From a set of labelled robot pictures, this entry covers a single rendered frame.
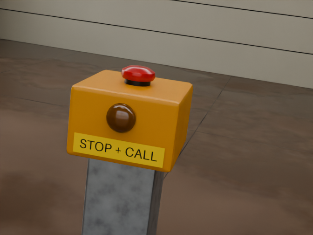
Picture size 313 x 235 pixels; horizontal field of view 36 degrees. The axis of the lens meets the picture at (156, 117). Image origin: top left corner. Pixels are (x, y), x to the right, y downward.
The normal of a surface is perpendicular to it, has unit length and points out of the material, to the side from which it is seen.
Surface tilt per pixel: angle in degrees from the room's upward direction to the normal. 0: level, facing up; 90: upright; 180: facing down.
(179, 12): 90
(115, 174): 90
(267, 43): 90
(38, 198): 0
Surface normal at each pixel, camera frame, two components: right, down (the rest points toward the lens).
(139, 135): -0.19, 0.24
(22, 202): 0.12, -0.96
